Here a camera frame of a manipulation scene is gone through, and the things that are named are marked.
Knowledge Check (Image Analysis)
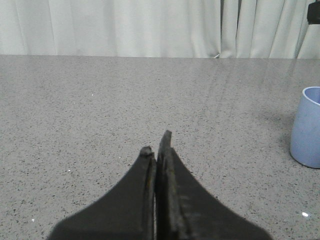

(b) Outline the blue plastic cup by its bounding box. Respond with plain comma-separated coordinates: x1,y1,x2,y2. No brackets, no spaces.
290,86,320,169

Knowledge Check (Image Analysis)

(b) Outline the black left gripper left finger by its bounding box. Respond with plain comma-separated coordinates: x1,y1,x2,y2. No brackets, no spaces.
48,146,157,240

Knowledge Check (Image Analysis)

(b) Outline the black camera tripod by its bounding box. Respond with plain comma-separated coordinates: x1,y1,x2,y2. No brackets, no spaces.
295,0,320,60

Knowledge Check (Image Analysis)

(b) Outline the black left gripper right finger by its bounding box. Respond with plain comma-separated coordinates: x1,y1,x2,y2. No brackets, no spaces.
155,130,272,240

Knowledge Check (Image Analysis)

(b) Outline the white curtain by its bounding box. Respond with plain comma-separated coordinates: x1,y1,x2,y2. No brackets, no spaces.
0,0,320,59

